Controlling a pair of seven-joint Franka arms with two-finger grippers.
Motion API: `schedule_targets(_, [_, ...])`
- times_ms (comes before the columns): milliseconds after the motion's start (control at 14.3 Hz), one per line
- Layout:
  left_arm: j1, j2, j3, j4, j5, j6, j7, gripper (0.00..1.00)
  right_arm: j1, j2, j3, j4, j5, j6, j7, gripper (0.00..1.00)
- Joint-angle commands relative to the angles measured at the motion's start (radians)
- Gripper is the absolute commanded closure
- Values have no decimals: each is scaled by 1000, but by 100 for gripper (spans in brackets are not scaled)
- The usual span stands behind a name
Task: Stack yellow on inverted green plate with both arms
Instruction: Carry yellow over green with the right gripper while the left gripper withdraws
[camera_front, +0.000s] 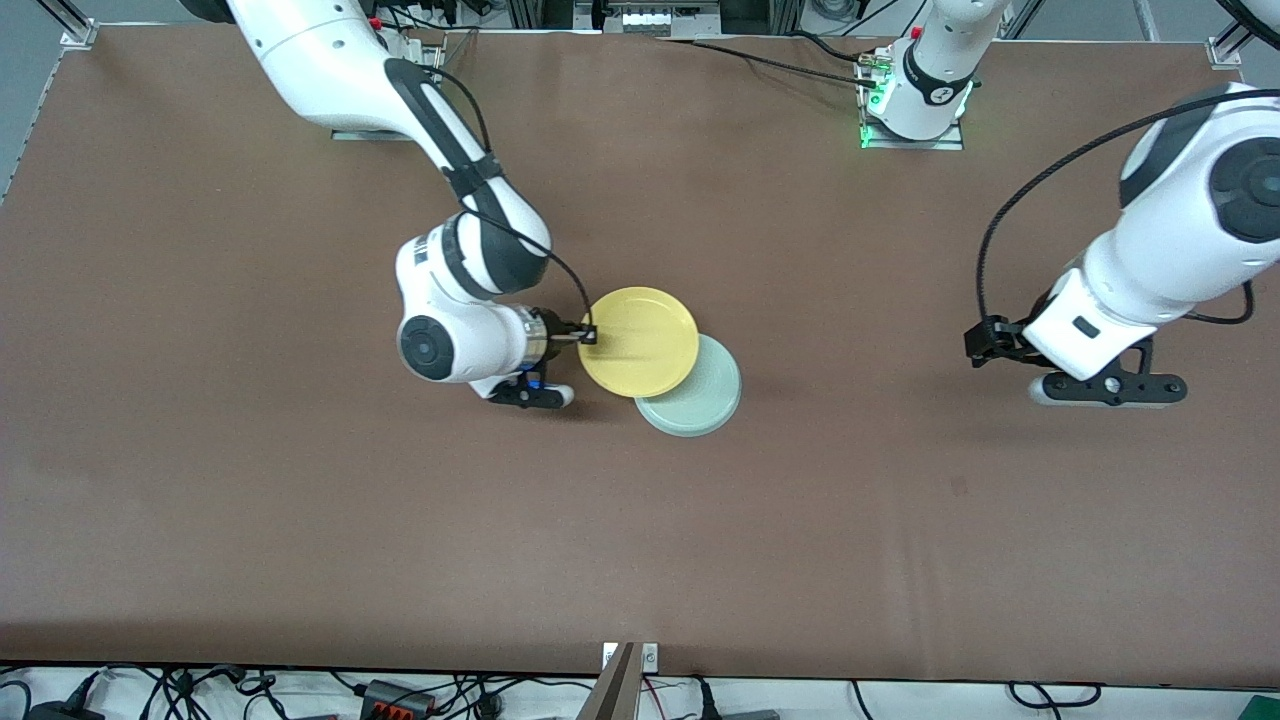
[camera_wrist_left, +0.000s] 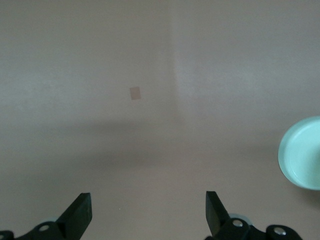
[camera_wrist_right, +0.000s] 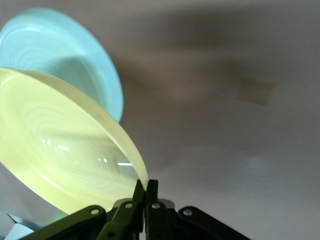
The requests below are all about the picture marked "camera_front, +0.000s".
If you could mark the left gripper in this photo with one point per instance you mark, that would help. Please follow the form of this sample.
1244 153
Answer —
1003 341

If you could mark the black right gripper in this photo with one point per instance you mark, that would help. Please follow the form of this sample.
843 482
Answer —
566 333

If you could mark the yellow plate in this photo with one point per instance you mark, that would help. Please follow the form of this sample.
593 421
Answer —
645 340

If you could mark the pale green plate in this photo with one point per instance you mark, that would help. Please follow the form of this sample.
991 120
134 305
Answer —
712 400

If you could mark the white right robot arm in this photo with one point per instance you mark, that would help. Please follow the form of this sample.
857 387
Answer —
330 60

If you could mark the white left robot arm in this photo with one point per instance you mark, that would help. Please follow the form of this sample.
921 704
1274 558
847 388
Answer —
1180 230

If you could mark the white terminal block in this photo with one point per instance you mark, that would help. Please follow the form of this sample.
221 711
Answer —
655 22

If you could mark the black floor plug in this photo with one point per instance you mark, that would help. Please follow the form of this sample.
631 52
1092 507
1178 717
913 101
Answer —
705 700

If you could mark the black orange power strip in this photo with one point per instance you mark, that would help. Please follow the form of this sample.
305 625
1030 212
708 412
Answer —
395 697

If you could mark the green floor object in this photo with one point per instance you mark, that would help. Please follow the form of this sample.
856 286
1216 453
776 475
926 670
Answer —
1262 708

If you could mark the black power adapter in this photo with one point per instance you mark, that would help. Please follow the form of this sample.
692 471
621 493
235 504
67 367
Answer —
60 712

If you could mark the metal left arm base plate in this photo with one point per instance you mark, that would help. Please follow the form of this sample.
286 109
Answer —
915 144

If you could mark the small metal table bracket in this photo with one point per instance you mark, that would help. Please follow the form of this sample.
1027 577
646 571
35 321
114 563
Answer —
650 657

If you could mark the brown wooden post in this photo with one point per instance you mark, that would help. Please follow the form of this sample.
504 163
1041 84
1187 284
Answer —
612 695

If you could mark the aluminium corner bracket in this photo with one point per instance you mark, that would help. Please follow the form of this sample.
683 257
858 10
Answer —
78 32
1222 50

